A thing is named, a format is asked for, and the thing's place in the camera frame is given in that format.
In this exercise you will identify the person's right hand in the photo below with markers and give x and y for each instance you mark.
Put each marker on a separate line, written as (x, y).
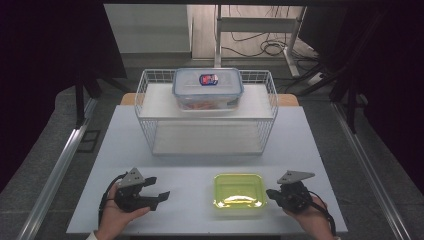
(315, 221)

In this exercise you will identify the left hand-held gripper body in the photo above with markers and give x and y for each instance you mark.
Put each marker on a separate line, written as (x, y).
(131, 181)

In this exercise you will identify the clear blue-lidded food container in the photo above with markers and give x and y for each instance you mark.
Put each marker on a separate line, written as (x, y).
(190, 85)

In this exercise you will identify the white cabinet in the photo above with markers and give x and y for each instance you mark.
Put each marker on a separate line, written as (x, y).
(146, 28)

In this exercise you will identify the white metal desk frame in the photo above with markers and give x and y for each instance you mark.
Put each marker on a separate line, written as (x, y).
(253, 25)

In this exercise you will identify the white power strip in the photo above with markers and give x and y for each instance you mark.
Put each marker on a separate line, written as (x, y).
(316, 79)

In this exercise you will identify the green plastic container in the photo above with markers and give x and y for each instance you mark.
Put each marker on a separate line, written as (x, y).
(238, 186)

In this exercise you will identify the black stand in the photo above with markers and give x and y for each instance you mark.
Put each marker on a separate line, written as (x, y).
(80, 100)
(350, 100)

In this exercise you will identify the person's left hand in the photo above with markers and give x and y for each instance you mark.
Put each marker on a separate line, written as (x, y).
(113, 220)

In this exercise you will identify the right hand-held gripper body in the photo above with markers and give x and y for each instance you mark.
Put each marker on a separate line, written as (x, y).
(295, 196)

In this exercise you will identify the wooden table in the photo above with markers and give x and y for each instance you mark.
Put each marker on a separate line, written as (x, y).
(128, 99)

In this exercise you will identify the black square floor plate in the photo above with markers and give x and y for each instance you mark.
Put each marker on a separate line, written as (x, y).
(89, 141)

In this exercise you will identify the metal floor rail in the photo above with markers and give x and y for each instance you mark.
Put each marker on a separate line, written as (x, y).
(60, 163)
(366, 166)

